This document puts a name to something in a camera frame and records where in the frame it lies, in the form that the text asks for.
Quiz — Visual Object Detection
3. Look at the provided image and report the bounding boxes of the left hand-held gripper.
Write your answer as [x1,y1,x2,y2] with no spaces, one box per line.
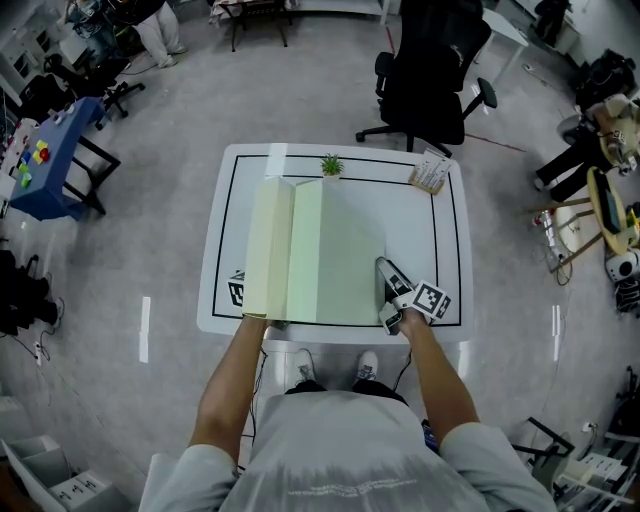
[227,269,291,332]

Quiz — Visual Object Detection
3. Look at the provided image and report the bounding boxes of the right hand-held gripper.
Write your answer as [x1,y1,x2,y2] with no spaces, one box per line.
[374,256,453,336]

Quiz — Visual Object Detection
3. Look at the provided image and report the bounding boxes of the cream item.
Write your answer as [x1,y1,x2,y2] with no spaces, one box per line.
[241,174,297,321]

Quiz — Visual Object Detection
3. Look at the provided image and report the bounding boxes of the pale green item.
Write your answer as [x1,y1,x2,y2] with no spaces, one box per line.
[285,177,389,327]

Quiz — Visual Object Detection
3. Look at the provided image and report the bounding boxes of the person's right forearm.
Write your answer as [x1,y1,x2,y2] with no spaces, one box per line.
[398,308,482,444]

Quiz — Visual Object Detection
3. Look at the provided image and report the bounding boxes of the person's left forearm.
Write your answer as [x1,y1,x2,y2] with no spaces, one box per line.
[188,314,272,448]

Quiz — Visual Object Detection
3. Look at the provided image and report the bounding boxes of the person's right white shoe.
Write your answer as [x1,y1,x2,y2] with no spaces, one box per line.
[355,349,380,382]

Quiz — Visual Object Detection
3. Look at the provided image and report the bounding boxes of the person's white shoe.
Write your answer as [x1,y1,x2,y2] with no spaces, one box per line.
[355,349,380,382]
[294,348,318,387]

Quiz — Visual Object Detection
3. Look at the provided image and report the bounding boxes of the person's left white shoe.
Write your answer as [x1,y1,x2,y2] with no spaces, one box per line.
[294,348,318,387]

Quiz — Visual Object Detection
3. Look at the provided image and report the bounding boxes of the person's black trousers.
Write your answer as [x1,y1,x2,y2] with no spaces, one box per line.
[283,378,407,404]

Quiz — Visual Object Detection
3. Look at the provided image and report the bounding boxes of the wooden holder with white cards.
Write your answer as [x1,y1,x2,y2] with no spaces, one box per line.
[407,148,454,197]

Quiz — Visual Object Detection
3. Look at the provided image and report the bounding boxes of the small potted green plant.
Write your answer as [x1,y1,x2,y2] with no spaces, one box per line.
[319,153,347,180]

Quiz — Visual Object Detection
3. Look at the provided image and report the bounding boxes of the person's grey shirt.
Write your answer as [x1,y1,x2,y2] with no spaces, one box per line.
[139,389,557,512]

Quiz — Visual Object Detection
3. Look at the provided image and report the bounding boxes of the large black office chair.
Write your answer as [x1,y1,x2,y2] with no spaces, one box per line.
[355,0,499,159]

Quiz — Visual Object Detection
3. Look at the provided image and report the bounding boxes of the black bag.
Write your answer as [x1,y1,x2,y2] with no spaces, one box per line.
[0,249,60,337]

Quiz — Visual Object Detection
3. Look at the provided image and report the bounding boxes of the blue table with black legs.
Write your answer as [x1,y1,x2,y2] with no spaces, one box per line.
[8,96,122,222]

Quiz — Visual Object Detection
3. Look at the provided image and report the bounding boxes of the round wooden table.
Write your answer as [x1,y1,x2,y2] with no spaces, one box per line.
[523,166,640,274]

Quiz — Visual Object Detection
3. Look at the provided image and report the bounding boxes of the white round device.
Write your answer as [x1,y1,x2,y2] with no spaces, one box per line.
[604,248,640,284]

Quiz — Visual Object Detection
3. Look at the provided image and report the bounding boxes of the small black office chair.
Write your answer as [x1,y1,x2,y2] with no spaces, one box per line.
[43,53,147,132]

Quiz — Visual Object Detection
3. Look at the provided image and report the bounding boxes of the white shelf unit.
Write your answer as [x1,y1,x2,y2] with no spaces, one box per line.
[0,433,127,512]

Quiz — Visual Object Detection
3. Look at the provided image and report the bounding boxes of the dark framed table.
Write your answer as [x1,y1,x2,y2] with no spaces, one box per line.
[207,0,297,53]

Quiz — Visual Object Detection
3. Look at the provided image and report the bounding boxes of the white side table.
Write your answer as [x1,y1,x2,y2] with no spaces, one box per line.
[473,8,531,87]

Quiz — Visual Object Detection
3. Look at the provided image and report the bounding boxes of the black cable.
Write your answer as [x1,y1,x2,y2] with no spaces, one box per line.
[248,348,268,444]

